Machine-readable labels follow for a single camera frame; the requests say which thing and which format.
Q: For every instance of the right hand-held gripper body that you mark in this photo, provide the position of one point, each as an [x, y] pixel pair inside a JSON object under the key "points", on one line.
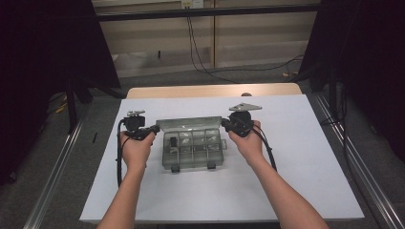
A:
{"points": [[242, 122]]}

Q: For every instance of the black stand pole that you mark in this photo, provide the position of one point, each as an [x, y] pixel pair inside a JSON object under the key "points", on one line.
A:
{"points": [[71, 108]]}

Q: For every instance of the small black floor piece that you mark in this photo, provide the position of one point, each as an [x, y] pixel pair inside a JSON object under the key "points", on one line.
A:
{"points": [[94, 137]]}

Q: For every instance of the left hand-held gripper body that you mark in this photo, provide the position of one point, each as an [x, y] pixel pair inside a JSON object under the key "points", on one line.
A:
{"points": [[135, 122]]}

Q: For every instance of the person's left hand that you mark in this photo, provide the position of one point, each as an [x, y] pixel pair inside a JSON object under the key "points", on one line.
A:
{"points": [[137, 152]]}

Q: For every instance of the white wall socket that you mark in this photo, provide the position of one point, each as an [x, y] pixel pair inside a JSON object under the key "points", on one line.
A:
{"points": [[192, 4]]}

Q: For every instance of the metal floor rail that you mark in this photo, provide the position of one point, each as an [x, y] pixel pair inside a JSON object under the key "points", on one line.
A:
{"points": [[359, 171], [54, 178]]}

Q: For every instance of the white table cover sheet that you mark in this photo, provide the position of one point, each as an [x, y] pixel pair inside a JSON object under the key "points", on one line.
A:
{"points": [[302, 143]]}

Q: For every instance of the person's right hand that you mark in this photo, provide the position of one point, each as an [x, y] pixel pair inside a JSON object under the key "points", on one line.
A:
{"points": [[250, 146]]}

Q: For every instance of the grey translucent compartment box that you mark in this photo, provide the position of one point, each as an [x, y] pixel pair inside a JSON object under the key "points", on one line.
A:
{"points": [[194, 156]]}

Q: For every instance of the black curtain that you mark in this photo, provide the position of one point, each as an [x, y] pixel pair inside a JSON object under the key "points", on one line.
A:
{"points": [[38, 63], [372, 63]]}

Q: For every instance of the black horizontal bar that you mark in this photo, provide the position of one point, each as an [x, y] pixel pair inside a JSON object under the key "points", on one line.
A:
{"points": [[207, 12]]}

